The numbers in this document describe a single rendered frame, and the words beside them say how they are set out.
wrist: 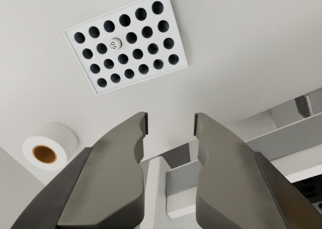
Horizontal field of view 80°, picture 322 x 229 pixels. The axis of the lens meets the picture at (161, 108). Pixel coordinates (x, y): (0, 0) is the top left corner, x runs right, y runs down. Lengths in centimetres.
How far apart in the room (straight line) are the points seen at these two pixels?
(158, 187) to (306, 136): 16
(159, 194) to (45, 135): 19
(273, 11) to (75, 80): 27
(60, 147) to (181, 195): 20
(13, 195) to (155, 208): 197
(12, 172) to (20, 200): 33
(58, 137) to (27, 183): 163
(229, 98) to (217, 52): 7
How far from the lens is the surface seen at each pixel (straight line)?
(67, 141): 35
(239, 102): 31
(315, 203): 24
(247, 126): 130
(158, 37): 23
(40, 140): 34
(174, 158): 93
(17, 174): 193
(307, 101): 69
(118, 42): 23
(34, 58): 33
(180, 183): 24
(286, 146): 23
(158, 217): 22
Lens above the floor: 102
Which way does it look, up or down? 62 degrees down
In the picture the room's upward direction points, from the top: 174 degrees counter-clockwise
